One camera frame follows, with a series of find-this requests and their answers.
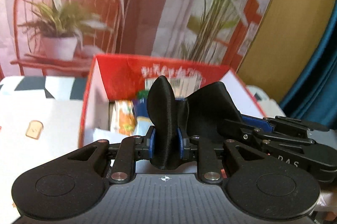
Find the teal curtain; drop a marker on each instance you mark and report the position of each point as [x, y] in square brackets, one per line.
[313, 95]

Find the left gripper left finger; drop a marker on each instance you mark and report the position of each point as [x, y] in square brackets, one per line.
[144, 145]

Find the yellow wooden panel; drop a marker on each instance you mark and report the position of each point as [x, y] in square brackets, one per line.
[289, 34]

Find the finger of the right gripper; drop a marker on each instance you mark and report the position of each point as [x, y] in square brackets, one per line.
[257, 123]
[308, 125]

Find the red strawberry cardboard box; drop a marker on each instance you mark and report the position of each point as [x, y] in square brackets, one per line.
[119, 77]

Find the orange floral pouch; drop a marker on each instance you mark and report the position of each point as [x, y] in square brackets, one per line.
[123, 120]

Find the printed room backdrop poster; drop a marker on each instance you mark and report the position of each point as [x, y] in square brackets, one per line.
[60, 37]

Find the black sleep eye mask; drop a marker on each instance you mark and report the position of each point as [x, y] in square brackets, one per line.
[202, 113]

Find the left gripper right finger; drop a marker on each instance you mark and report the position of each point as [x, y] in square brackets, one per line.
[188, 146]

